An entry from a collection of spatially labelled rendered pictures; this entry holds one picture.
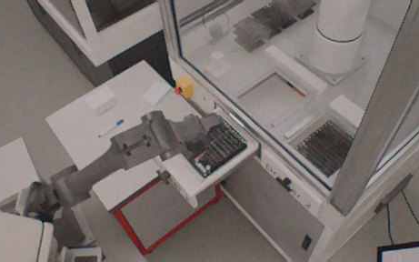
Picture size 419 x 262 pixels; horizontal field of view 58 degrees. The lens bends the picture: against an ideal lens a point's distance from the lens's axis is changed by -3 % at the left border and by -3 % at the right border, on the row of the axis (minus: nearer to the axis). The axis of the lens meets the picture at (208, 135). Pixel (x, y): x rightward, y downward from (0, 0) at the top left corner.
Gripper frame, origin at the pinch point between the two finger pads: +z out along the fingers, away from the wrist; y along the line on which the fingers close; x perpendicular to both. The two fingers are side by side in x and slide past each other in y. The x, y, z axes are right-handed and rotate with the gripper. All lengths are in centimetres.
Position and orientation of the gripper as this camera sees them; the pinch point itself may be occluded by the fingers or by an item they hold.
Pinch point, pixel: (196, 157)
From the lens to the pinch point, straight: 143.5
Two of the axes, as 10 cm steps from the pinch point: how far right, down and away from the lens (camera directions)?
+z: 0.7, 5.6, 8.3
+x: -6.2, -6.2, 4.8
